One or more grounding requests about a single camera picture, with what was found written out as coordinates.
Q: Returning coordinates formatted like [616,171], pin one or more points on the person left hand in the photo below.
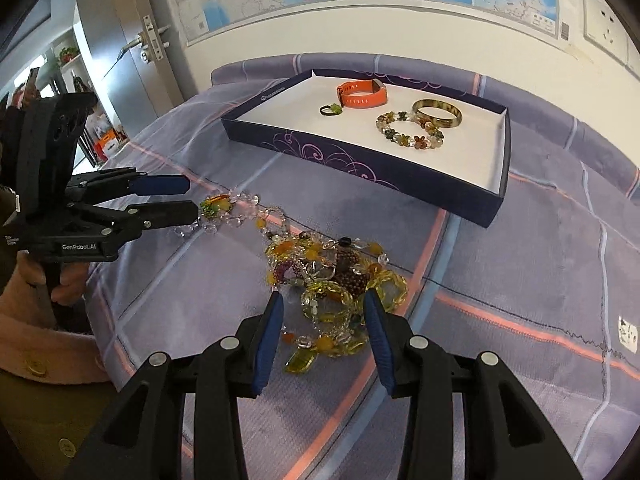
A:
[68,287]

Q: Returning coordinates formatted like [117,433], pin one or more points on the silver door handle lock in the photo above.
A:
[149,41]

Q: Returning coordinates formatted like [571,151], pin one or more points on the grey door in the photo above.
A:
[133,93]

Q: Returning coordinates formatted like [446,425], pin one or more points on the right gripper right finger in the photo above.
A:
[506,435]

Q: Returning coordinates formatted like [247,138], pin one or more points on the orange watch band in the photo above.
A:
[361,94]

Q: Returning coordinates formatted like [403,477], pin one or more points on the tortoiseshell bangle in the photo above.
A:
[437,113]

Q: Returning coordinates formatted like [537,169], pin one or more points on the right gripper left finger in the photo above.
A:
[179,418]

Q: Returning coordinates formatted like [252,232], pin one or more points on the white wall socket panel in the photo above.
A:
[604,30]

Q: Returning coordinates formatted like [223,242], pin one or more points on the white label on sheet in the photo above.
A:
[628,334]

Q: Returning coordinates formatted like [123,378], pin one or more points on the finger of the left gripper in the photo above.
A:
[145,217]
[108,184]

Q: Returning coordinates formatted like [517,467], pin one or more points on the dark blue jewelry tray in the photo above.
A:
[465,176]

